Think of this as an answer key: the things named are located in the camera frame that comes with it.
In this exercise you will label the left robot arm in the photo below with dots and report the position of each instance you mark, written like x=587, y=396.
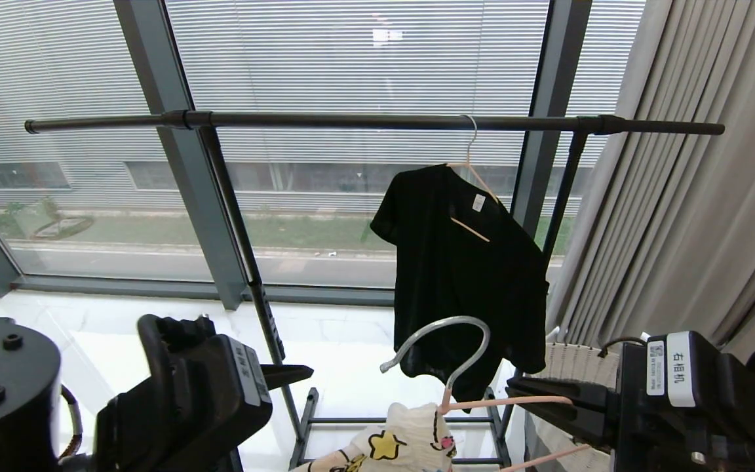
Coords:
x=4, y=393

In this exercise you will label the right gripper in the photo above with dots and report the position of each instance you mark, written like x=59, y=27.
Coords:
x=679, y=446

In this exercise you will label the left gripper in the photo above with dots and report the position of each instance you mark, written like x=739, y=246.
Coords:
x=154, y=459

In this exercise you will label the black clothes rack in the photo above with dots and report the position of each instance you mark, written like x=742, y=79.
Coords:
x=351, y=121

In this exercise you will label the cream printed garment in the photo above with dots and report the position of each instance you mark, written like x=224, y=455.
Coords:
x=404, y=439

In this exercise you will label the white laundry basket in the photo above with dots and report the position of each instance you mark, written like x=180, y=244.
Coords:
x=580, y=360

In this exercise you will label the beige curtain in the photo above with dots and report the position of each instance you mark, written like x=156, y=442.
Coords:
x=679, y=196

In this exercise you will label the black garment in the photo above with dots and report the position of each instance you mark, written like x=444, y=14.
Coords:
x=469, y=295

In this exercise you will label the window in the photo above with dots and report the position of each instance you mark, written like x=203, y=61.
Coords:
x=351, y=65

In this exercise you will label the pink clothes hanger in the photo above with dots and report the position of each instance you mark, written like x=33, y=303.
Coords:
x=443, y=321
x=469, y=229

